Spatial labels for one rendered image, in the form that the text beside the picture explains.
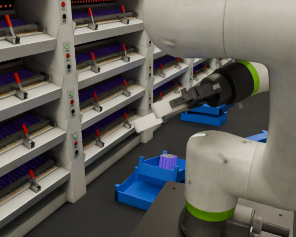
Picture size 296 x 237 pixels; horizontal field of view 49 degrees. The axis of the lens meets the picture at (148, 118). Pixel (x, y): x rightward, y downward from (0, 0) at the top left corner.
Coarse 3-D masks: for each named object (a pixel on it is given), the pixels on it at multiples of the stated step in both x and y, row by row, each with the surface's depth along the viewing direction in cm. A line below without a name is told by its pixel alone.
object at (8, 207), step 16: (32, 160) 140; (48, 160) 146; (64, 160) 143; (16, 176) 130; (32, 176) 127; (48, 176) 137; (64, 176) 141; (0, 192) 121; (16, 192) 126; (32, 192) 128; (48, 192) 135; (0, 208) 118; (16, 208) 120; (0, 224) 115
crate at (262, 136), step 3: (261, 132) 177; (264, 132) 175; (267, 132) 175; (255, 135) 171; (258, 135) 171; (261, 135) 171; (264, 135) 171; (246, 138) 168; (249, 138) 168; (252, 138) 168; (255, 138) 168; (258, 138) 168; (261, 138) 168; (264, 138) 168; (258, 141) 166; (261, 141) 167; (264, 141) 168
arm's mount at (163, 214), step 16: (160, 192) 96; (176, 192) 96; (160, 208) 89; (176, 208) 89; (256, 208) 89; (272, 208) 89; (144, 224) 84; (160, 224) 84; (176, 224) 84; (288, 224) 83
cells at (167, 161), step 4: (160, 156) 173; (164, 156) 172; (168, 156) 173; (172, 156) 176; (176, 156) 177; (160, 160) 172; (164, 160) 171; (168, 160) 170; (172, 160) 172; (176, 160) 177; (160, 164) 172; (164, 164) 171; (168, 164) 171; (172, 164) 174; (164, 168) 172; (168, 168) 171
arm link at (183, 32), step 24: (144, 0) 43; (168, 0) 40; (192, 0) 39; (216, 0) 38; (144, 24) 44; (168, 24) 40; (192, 24) 39; (216, 24) 38; (168, 48) 43; (192, 48) 42; (216, 48) 41
